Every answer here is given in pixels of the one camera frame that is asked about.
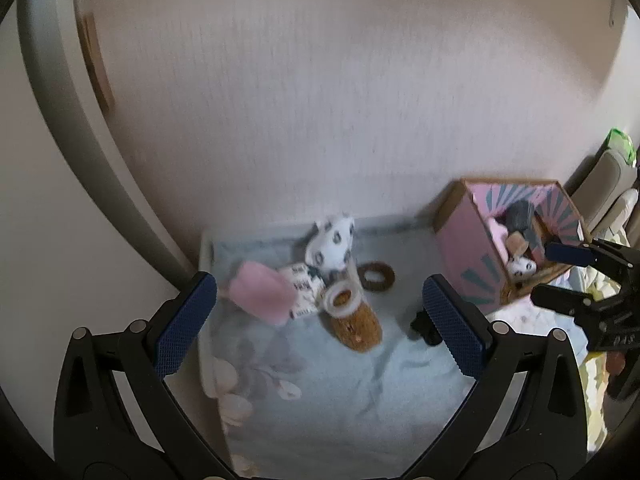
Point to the green orange floral quilt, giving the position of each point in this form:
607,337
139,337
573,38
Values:
595,385

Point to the green packet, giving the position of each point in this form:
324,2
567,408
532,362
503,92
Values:
620,145

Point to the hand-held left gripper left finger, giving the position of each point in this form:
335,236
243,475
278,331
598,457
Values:
182,325

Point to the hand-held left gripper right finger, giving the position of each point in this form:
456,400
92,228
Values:
452,330

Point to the pink printed cardboard box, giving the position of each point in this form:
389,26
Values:
465,245

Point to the grey sofa cushion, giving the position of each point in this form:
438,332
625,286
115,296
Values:
605,180

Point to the small black bottle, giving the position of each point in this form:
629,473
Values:
425,328

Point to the blue floral bedsheet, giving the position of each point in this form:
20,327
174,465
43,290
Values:
350,400

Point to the pink sock with printed cuff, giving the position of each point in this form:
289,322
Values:
520,266
260,292

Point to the grey door frame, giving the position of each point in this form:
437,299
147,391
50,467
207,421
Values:
65,110

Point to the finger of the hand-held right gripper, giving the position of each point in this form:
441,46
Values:
560,297
570,253

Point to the white pillow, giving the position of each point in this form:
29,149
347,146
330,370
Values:
620,215

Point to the grey fuzzy sock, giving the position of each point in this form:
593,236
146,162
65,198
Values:
520,215

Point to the small tan object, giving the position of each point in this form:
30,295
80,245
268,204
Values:
517,246

